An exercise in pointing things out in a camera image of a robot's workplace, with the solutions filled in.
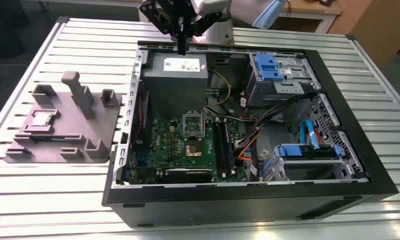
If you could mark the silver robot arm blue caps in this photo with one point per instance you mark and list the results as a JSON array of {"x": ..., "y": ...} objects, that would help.
[{"x": 220, "y": 32}]

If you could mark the wooden cabinet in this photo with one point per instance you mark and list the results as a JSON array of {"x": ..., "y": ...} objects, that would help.
[{"x": 383, "y": 25}]

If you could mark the grey power supply unit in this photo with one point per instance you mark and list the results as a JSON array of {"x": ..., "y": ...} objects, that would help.
[{"x": 174, "y": 90}]

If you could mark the wooden desk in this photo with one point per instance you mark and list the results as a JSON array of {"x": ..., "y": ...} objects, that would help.
[{"x": 320, "y": 10}]

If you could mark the blue drive bay latch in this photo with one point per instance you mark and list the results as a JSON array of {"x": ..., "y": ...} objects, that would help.
[{"x": 270, "y": 65}]

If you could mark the silver CPU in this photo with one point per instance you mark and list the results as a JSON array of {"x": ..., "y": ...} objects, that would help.
[{"x": 41, "y": 119}]

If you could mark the RAM stick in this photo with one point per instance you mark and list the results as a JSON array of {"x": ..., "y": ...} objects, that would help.
[
  {"x": 230, "y": 150},
  {"x": 49, "y": 138}
]

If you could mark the CPU socket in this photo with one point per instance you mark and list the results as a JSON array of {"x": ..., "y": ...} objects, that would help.
[{"x": 195, "y": 149}]

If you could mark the metal drive cage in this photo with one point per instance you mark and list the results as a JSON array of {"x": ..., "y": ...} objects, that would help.
[{"x": 294, "y": 87}]

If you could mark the green motherboard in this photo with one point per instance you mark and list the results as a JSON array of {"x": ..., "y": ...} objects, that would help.
[{"x": 167, "y": 152}]

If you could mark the grey parts rack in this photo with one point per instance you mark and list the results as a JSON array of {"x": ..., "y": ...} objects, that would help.
[{"x": 53, "y": 150}]

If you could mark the black NVIDIA graphics card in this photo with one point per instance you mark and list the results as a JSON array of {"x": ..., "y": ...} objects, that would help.
[{"x": 187, "y": 175}]

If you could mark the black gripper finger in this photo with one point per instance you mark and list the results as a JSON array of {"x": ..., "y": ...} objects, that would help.
[
  {"x": 160, "y": 22},
  {"x": 203, "y": 25}
]

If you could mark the hard disk in blue carrier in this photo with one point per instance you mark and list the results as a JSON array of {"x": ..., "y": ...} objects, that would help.
[{"x": 291, "y": 150}]

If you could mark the metal disk bay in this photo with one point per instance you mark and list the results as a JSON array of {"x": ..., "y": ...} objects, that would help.
[{"x": 314, "y": 161}]

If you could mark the black PC case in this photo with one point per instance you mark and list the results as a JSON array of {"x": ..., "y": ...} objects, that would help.
[{"x": 220, "y": 207}]

